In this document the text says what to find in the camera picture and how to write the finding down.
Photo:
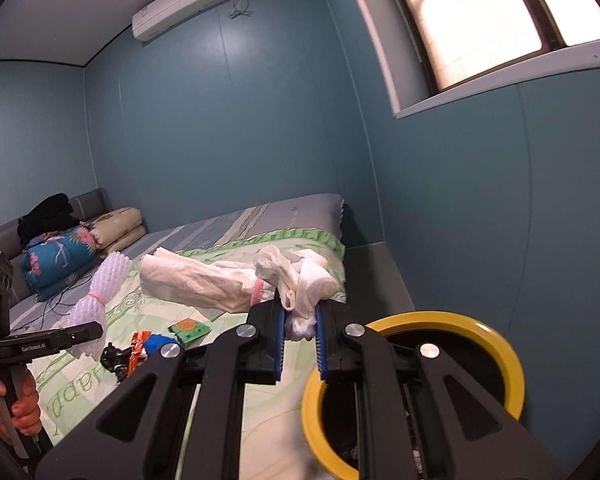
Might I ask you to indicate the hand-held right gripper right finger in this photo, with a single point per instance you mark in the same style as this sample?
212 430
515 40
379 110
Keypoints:
320 345

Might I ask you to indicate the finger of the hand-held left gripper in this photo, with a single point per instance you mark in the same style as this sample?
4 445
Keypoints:
82 334

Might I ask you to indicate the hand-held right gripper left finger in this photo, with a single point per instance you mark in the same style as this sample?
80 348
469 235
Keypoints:
278 345

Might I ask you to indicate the white plastic bag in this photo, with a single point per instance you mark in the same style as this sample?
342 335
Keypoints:
300 280

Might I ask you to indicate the white foam fruit net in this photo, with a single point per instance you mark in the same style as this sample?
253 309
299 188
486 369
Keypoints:
112 272

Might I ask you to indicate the yellow rimmed trash bin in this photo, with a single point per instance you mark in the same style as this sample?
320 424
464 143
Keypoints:
505 360

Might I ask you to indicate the person's left hand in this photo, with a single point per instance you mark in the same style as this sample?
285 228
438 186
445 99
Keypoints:
27 407

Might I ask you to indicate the small black plastic bag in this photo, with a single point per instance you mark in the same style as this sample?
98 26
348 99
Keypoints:
112 357

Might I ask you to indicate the orange snack wrapper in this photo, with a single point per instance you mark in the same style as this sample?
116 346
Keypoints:
139 347

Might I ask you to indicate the green floral blanket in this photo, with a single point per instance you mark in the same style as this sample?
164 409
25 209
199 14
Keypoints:
145 315

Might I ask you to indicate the blue floral folded quilt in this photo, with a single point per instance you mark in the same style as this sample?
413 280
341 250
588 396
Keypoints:
55 265

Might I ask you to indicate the blue plastic scrap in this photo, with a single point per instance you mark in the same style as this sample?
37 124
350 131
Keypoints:
157 345

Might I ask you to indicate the green packet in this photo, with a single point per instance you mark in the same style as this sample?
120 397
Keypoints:
187 331

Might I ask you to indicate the black clothes pile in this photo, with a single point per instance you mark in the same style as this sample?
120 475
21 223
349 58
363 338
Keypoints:
47 217

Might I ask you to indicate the beige folded quilt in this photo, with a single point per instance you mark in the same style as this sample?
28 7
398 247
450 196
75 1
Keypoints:
122 222

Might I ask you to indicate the grey padded headboard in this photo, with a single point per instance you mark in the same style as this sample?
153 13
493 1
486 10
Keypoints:
92 200

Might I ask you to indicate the white air conditioner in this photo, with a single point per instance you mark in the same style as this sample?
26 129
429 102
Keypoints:
180 2

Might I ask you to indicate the brown framed window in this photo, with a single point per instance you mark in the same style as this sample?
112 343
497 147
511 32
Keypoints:
480 20

